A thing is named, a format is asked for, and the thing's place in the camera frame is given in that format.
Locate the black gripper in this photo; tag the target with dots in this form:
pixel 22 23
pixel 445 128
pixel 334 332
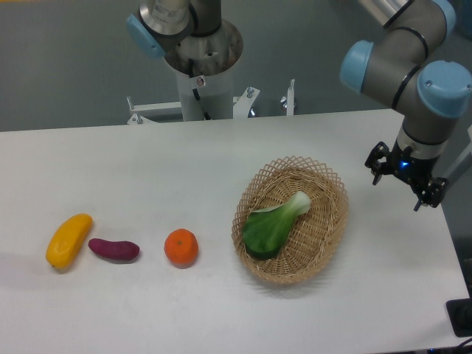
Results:
pixel 417 173

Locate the second grey robot arm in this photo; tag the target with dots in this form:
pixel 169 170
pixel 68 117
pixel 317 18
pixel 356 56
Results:
pixel 159 26

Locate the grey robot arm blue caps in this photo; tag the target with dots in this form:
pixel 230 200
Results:
pixel 431 96

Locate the woven wicker basket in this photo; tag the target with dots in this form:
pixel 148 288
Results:
pixel 314 238

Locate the green bok choy vegetable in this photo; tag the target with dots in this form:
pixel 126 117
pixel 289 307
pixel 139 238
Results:
pixel 266 231

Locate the black device at table edge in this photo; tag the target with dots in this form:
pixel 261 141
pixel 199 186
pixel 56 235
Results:
pixel 459 312

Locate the orange tangerine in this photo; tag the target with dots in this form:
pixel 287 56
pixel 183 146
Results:
pixel 181 248

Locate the purple sweet potato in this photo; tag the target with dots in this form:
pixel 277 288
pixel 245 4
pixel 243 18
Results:
pixel 123 251

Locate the yellow mango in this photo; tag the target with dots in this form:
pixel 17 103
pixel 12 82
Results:
pixel 67 241

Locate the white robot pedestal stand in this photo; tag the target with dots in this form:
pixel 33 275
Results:
pixel 204 69

